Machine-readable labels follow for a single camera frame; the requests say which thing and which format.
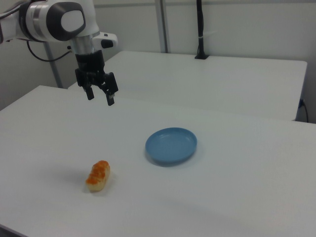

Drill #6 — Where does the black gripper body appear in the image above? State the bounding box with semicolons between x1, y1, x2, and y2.
75;50;118;93

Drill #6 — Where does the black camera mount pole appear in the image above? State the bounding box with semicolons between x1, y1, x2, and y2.
194;0;209;60

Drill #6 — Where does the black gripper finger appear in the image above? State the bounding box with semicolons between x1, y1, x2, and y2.
84;84;94;100
101;83;116;106

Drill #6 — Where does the black cable with blue plug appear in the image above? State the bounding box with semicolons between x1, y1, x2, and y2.
298;98;310;122

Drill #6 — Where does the grey metal frame post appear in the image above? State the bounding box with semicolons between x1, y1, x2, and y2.
43;41;63;88

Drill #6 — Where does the grey wall profile post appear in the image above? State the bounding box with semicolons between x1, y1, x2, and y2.
155;0;171;53

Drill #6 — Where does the blue round plate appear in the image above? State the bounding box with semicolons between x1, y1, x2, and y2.
145;127;198;166

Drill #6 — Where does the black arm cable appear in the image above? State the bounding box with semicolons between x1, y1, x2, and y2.
26;39;73;62

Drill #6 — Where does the orange glazed bread loaf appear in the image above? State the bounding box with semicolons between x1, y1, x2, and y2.
85;160;111;193

